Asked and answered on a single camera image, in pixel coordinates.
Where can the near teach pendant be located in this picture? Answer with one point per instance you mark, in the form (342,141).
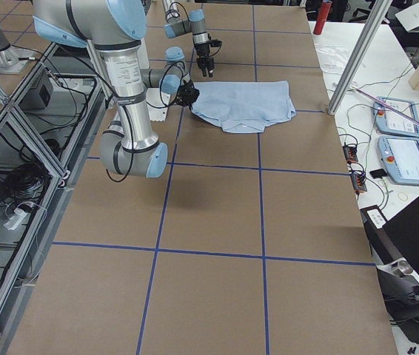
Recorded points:
(400,158)

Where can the black laptop with label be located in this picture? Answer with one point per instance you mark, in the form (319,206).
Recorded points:
(394,238)

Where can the grey aluminium post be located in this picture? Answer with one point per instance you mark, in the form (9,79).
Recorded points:
(368,32)

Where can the teach pendant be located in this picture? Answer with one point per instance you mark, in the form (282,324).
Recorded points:
(400,158)
(391,123)

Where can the aluminium frame rail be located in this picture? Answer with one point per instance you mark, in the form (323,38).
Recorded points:
(45,128)

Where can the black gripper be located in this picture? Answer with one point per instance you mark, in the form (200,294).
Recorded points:
(202,51)
(188,95)

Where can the red bottle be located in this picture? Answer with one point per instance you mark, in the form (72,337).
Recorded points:
(323,13)

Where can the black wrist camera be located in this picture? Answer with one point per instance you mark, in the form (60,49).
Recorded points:
(215,43)
(190,86)

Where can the light blue button-up shirt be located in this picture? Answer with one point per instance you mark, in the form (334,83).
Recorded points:
(243,107)

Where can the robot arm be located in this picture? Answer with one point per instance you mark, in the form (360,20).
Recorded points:
(179,22)
(115,29)

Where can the far teach pendant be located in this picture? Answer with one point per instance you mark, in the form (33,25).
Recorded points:
(391,123)

